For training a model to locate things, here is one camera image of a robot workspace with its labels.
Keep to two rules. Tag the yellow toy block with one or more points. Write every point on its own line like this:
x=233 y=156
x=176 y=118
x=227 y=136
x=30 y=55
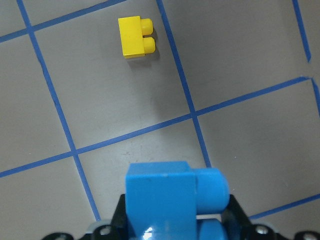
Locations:
x=135 y=35

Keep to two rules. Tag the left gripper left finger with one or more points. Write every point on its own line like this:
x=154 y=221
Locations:
x=119 y=218

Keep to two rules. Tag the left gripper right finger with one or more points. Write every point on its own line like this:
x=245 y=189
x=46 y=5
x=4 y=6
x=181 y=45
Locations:
x=234 y=215

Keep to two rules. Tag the blue toy block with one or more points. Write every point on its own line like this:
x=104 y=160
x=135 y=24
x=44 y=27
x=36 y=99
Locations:
x=163 y=200

